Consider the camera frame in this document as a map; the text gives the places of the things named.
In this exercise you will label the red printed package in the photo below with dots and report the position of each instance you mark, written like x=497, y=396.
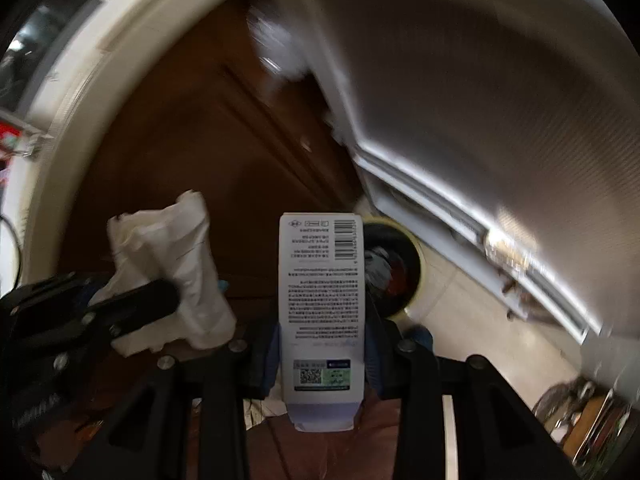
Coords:
x=11, y=140

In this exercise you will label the white blue carton box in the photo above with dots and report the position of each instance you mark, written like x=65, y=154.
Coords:
x=325, y=300

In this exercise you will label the white paper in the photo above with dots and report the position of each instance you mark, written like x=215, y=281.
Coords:
x=170, y=260

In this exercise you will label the clear plastic bag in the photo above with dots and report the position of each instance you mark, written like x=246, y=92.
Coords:
x=280, y=40

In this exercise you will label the person's right shoe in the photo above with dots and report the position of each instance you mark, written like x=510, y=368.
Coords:
x=417, y=338

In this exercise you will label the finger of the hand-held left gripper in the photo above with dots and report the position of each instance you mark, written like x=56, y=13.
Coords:
x=145, y=302
x=60, y=287

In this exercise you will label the window with grey frame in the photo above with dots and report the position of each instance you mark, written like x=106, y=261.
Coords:
x=55, y=25

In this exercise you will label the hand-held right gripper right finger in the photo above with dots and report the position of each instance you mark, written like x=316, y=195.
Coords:
x=430, y=410

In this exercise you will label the round trash bin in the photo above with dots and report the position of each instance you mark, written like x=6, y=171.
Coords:
x=412, y=270

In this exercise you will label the white cabinet ribbed door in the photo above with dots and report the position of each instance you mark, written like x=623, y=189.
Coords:
x=475, y=110

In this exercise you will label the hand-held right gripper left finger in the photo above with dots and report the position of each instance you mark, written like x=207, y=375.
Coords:
x=215, y=410

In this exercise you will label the brown wooden cabinet door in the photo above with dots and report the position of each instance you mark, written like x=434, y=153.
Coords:
x=200, y=135

